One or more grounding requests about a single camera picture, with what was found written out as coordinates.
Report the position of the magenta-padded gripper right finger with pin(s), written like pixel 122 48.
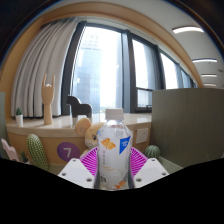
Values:
pixel 151 170

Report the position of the grey-white curtain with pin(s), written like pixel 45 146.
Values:
pixel 40 73

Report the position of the grey-green desk divider panel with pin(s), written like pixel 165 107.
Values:
pixel 190 123
pixel 2 126

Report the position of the pink horse figurine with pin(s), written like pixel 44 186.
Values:
pixel 9 150

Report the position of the black horse figurine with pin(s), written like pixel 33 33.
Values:
pixel 79 108

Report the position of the ceiling lights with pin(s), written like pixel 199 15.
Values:
pixel 187 29

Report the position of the tall green cactus ornament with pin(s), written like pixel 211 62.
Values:
pixel 37 151

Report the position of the clear plastic water bottle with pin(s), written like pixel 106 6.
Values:
pixel 114 156

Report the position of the beige plush mouse toy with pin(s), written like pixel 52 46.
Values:
pixel 88 133

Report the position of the white wall socket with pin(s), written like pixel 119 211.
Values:
pixel 142 135

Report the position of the round purple number sign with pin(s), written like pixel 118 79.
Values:
pixel 67 152

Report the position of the dark-framed window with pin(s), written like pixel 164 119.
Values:
pixel 100 66

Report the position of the wooden hand sculpture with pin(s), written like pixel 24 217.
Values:
pixel 48 100

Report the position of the round green cactus ornament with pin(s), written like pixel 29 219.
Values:
pixel 152 152

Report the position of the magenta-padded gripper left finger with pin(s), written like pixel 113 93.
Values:
pixel 75 171

